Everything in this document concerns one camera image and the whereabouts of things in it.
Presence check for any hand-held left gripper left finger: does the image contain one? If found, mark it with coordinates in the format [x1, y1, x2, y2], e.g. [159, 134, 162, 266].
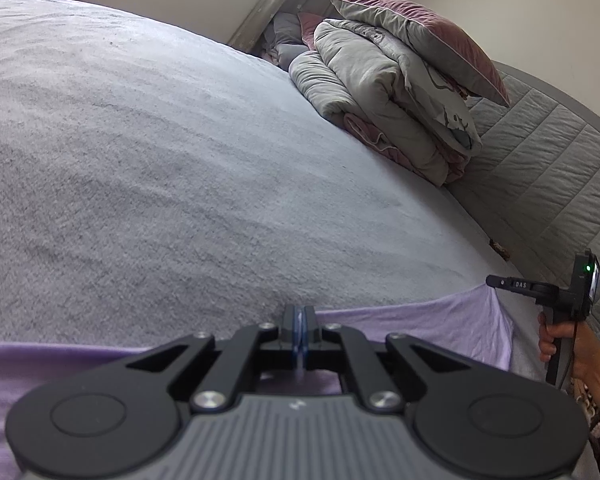
[125, 305, 301, 413]

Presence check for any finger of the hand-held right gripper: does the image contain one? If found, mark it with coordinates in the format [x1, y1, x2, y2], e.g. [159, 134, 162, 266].
[486, 274, 536, 298]

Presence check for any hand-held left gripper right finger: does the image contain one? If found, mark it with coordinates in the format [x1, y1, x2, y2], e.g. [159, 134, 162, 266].
[302, 305, 468, 413]

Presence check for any purple shirt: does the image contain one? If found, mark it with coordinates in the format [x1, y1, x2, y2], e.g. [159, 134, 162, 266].
[0, 287, 516, 480]

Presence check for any person's right hand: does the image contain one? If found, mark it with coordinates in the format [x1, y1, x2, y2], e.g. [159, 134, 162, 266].
[537, 310, 597, 377]

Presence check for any grey quilted headboard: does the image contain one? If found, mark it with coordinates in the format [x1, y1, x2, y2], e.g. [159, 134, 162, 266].
[447, 60, 600, 341]

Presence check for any bed with grey sheet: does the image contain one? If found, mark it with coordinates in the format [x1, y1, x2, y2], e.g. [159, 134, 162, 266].
[0, 0, 551, 480]

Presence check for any folded grey quilt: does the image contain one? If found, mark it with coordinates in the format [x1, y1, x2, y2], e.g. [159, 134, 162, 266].
[289, 19, 483, 186]

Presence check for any maroon and grey pillow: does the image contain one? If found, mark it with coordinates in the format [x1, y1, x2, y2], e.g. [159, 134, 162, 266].
[326, 0, 511, 107]

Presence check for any grey and pink cushion pile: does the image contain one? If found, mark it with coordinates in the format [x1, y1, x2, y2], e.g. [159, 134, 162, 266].
[262, 10, 318, 68]

